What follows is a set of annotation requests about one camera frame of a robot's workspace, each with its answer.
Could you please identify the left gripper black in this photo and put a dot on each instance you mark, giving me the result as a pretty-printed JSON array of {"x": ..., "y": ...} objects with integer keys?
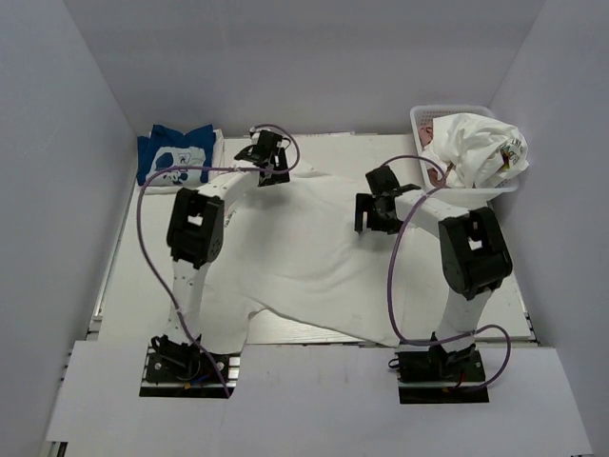
[{"x": 274, "y": 168}]

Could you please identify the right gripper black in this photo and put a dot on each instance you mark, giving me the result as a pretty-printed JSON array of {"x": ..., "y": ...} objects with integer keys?
[{"x": 363, "y": 215}]

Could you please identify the pink t shirt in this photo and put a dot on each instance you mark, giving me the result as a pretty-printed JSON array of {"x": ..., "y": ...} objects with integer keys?
[{"x": 437, "y": 169}]

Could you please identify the white t shirt red print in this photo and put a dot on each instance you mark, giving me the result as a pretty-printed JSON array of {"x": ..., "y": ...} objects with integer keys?
[{"x": 292, "y": 249}]

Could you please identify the white t shirt black lettering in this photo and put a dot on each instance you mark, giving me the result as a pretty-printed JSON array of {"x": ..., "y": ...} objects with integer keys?
[{"x": 483, "y": 152}]

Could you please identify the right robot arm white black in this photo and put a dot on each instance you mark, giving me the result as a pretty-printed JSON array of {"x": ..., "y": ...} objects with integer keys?
[{"x": 475, "y": 258}]

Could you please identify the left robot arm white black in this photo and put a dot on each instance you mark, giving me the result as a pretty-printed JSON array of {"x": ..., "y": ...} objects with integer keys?
[{"x": 195, "y": 236}]

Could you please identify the white plastic basket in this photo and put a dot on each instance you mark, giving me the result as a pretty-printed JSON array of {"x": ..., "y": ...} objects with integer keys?
[{"x": 465, "y": 197}]

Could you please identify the folded blue t shirt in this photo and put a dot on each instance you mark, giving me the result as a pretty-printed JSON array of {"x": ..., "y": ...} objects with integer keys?
[{"x": 173, "y": 154}]

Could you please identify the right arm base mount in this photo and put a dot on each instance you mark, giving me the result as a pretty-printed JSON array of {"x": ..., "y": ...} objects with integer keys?
[{"x": 425, "y": 377}]

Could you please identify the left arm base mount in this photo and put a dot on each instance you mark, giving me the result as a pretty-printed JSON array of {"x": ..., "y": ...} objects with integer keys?
[{"x": 164, "y": 379}]

